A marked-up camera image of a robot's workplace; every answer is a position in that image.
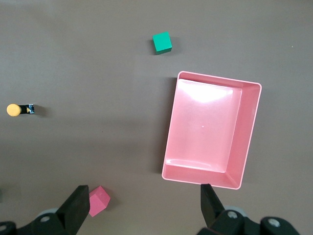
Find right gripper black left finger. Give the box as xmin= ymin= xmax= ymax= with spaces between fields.
xmin=0 ymin=185 xmax=90 ymax=235

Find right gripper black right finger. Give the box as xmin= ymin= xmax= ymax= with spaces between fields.
xmin=197 ymin=183 xmax=301 ymax=235

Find orange capped black push button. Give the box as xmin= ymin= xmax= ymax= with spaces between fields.
xmin=6 ymin=103 xmax=35 ymax=118

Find pink cube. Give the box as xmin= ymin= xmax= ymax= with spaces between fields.
xmin=88 ymin=185 xmax=112 ymax=218

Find pink plastic bin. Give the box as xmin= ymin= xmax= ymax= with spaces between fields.
xmin=161 ymin=70 xmax=263 ymax=190

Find brown table cover mat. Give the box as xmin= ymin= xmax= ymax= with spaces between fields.
xmin=0 ymin=0 xmax=313 ymax=235

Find green cube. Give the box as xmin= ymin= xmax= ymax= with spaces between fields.
xmin=152 ymin=31 xmax=173 ymax=56

